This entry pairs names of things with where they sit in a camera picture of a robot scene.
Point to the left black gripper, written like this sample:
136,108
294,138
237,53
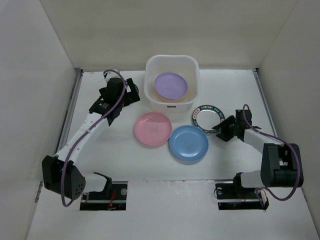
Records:
132,96

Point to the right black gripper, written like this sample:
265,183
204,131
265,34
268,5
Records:
227,128

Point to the green-rimmed white plate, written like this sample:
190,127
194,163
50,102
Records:
136,89
207,118

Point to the pink plate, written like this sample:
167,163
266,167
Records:
169,98
153,129

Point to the cream plate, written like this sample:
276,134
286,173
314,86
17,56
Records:
172,100

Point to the purple plate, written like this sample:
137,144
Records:
171,85

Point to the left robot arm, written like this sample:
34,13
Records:
61,173

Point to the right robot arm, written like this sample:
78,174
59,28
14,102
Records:
281,170

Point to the white plastic bin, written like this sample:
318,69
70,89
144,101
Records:
184,65

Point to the blue plate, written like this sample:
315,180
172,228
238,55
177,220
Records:
188,144

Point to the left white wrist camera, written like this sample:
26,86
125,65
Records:
108,75

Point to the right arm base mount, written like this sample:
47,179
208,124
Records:
232,198

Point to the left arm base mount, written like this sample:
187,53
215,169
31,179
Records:
114,200

